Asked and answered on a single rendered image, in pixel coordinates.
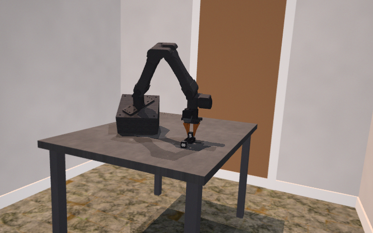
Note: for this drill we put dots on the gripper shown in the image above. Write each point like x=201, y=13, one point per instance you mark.
x=195, y=123

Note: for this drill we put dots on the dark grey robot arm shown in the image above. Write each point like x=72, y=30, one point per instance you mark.
x=188, y=85

